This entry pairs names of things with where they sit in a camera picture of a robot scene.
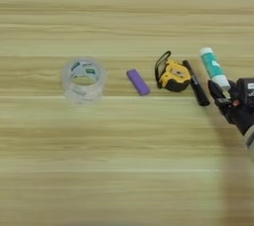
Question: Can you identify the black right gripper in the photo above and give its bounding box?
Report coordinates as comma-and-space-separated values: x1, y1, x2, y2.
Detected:
207, 79, 254, 137

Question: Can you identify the black marker pen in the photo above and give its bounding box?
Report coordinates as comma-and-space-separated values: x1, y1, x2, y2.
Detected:
183, 59, 211, 107

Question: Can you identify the teal and white glue stick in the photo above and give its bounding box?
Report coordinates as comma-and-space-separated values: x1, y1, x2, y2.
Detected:
198, 47, 231, 91

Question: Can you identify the yellow and black tape measure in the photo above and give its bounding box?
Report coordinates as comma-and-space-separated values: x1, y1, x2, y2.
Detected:
154, 51, 192, 93

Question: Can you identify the black box with white label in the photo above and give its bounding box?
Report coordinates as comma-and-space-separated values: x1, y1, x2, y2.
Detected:
235, 77, 254, 106

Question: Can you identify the small purple lighter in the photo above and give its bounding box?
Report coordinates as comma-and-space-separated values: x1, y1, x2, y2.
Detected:
125, 68, 152, 97

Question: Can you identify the clear packing tape roll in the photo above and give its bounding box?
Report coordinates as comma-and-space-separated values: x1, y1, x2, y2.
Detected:
62, 56, 107, 104

